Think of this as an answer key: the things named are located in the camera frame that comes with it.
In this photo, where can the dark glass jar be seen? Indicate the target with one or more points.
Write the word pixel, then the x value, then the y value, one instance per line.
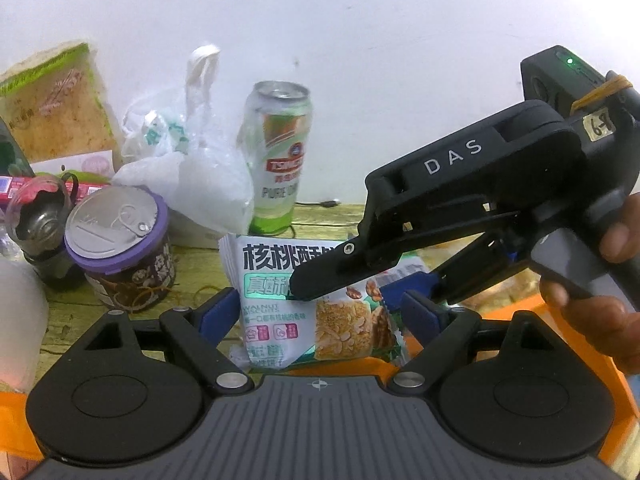
pixel 45 220

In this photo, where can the orange gift box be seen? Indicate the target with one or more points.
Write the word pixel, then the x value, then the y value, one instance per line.
pixel 622 420

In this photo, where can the purple-lidded food can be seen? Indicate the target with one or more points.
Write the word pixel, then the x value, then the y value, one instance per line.
pixel 115 225

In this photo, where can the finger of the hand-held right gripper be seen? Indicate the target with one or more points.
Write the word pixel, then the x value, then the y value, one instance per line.
pixel 415 286
pixel 315 282

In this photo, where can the tan rubber band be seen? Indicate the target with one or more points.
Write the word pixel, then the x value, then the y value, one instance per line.
pixel 207 287

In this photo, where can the dark green packet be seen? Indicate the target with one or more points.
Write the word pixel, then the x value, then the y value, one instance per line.
pixel 10 155

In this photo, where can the white card with pink circle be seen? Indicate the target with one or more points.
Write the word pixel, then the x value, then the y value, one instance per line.
pixel 90 162

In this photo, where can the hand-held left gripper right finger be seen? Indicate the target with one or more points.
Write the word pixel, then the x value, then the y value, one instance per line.
pixel 420 317

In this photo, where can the person's right hand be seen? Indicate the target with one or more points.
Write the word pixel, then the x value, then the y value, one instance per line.
pixel 595 325

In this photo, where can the red pink small box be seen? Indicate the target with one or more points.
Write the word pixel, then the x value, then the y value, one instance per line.
pixel 12 187

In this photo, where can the walnut biscuit packet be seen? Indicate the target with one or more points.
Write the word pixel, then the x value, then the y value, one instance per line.
pixel 280 310

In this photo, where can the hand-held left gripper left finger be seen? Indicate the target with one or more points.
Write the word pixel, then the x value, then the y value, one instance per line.
pixel 220 310

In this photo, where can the green silver beer can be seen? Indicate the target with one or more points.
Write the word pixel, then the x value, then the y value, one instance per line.
pixel 277 160

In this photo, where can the yellow dried food packet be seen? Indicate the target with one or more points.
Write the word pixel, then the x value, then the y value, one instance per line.
pixel 60 105

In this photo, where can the white plastic bag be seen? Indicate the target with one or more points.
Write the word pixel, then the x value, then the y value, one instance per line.
pixel 200 185

